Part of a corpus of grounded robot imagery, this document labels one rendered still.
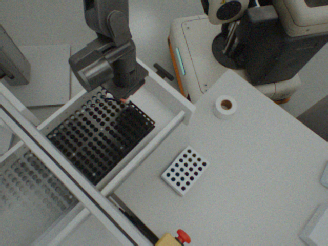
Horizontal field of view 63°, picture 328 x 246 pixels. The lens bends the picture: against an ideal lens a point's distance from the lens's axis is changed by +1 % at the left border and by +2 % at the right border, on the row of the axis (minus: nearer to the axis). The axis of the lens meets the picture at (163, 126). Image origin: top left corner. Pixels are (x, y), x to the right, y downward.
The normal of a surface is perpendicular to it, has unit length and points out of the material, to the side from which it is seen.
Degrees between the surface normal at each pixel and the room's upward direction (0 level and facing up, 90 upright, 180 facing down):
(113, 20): 57
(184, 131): 0
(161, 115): 0
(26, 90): 5
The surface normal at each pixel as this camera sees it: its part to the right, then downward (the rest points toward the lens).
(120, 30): 0.58, 0.41
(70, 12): 0.05, -0.36
